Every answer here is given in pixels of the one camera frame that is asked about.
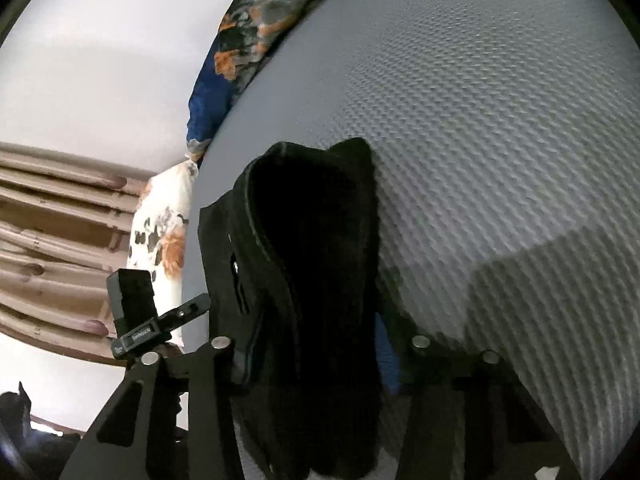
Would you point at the dark object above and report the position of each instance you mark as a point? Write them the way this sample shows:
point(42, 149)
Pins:
point(30, 435)

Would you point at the blue floral blanket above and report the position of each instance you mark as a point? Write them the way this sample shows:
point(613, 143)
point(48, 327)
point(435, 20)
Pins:
point(210, 95)

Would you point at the brown wooden headboard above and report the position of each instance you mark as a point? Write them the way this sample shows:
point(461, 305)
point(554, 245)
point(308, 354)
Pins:
point(50, 240)

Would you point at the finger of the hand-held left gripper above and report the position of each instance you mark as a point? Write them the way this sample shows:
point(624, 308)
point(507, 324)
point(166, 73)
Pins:
point(187, 307)

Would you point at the dark pants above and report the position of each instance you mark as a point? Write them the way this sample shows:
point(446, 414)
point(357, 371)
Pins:
point(310, 260)

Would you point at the white floral pillow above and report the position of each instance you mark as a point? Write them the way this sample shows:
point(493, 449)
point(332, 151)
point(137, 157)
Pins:
point(160, 220)

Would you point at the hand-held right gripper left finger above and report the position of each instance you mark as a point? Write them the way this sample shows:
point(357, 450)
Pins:
point(215, 375)

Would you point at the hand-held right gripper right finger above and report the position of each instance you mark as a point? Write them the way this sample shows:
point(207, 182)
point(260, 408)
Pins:
point(391, 360)

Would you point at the grey textured mattress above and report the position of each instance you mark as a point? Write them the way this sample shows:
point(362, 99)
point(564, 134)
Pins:
point(475, 135)

